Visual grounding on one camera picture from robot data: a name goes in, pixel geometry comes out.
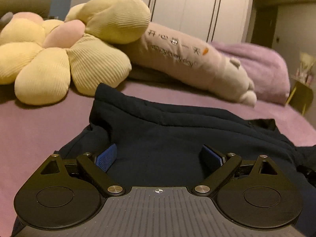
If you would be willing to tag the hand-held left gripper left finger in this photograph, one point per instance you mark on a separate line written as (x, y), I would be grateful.
(106, 156)

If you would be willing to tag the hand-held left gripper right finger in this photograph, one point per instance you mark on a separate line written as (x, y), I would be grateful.
(212, 156)

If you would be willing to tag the pink duvet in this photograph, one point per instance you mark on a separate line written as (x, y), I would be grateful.
(264, 69)

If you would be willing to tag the pink plush with grey paws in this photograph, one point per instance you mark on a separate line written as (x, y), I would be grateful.
(27, 17)

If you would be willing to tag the navy zip jacket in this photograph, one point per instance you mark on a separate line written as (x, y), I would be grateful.
(160, 138)

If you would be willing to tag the cream flower plush pillow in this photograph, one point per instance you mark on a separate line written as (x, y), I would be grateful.
(49, 64)

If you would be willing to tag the yellow-legged side table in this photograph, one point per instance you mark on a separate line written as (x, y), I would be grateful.
(301, 96)

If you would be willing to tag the long printed plush toy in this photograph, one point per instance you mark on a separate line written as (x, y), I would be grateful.
(197, 66)

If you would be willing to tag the dark headboard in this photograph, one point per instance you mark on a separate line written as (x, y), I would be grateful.
(24, 6)

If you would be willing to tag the white wardrobe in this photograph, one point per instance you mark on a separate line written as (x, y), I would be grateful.
(185, 7)

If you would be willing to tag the flower bouquet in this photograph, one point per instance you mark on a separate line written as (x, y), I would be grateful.
(306, 66)

